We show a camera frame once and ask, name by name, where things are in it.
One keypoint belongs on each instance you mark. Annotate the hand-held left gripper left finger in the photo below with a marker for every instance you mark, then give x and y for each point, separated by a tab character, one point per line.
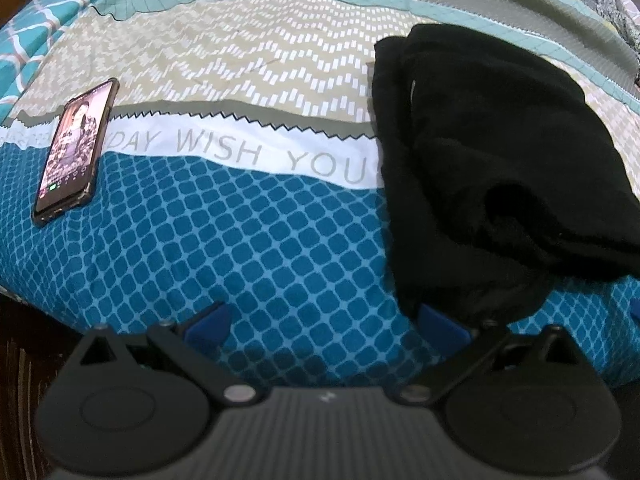
208	328

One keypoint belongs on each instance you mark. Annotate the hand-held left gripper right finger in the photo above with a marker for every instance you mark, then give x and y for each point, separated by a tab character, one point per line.
441	324

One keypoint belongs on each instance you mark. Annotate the black pants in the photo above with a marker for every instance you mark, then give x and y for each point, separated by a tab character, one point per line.
500	160

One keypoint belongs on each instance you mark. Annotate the teal and grey patterned bedsheet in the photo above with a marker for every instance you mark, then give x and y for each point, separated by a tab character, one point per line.
225	235

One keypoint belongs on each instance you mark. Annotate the smartphone in dark case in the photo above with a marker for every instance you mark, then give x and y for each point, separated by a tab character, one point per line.
75	145

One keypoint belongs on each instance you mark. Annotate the teal white lattice pillow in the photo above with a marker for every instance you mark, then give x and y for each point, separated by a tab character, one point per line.
30	35

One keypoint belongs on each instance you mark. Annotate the red floral patchwork quilt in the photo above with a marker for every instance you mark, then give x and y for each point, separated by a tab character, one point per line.
616	5

